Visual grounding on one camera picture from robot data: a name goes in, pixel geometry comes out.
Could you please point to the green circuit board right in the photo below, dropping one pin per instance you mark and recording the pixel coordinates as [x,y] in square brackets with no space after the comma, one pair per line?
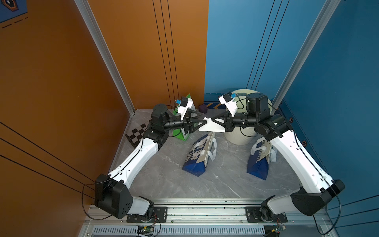
[275,232]

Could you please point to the green white paper bag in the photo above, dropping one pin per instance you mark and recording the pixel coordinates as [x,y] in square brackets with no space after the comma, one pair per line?
[179,133]

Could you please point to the white receipt green bag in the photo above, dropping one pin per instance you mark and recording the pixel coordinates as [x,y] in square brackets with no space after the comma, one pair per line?
[211,126]

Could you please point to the green circuit board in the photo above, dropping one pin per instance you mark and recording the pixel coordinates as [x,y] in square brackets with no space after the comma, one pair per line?
[275,232]
[145,231]

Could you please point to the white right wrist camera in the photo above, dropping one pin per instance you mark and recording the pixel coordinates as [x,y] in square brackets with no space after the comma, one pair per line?
[228,99]

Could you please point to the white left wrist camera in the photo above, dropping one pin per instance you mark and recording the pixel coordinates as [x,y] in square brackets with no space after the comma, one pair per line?
[183,105]

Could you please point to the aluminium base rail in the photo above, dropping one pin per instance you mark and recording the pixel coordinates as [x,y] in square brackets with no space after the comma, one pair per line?
[208,217]

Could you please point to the pale green trash bin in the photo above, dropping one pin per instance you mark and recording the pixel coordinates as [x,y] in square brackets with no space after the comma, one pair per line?
[241,136]

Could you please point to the blue white bag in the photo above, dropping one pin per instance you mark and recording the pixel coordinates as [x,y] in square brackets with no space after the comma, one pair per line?
[262,154]
[203,150]

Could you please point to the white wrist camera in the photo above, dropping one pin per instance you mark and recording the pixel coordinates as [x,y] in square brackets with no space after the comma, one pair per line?
[183,105]
[228,99]

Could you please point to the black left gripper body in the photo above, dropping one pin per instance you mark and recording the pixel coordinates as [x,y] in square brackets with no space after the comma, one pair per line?
[185,126]

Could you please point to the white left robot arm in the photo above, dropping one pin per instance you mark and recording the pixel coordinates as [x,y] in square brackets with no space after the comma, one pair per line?
[112,193]

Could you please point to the green circuit board left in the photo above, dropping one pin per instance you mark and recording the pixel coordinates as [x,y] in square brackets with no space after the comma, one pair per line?
[145,231]

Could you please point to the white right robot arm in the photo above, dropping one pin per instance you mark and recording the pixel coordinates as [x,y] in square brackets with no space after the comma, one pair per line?
[317,187]

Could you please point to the purple cube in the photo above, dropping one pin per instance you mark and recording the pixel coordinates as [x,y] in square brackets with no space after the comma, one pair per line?
[203,109]

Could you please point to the brown checkered chessboard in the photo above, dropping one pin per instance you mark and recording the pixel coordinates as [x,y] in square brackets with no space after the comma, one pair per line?
[136,135]

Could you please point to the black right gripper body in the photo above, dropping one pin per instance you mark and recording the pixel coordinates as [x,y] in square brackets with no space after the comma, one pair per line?
[230,123]

